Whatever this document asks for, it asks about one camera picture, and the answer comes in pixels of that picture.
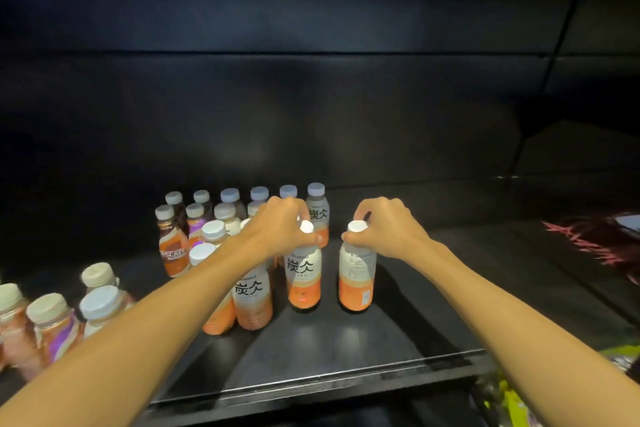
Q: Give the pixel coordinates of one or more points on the person's left forearm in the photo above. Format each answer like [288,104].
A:
[100,351]

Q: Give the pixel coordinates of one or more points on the person's left hand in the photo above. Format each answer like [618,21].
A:
[277,231]

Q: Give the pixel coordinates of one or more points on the person's right hand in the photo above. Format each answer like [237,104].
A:
[395,231]

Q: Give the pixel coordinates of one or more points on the person's right forearm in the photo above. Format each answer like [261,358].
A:
[540,341]

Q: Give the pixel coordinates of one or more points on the black shelf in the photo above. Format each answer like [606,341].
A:
[400,91]

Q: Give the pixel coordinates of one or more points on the row of red packets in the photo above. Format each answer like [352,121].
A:
[590,241]

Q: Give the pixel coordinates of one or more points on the row of yellow green snack packs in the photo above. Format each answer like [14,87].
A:
[515,406]

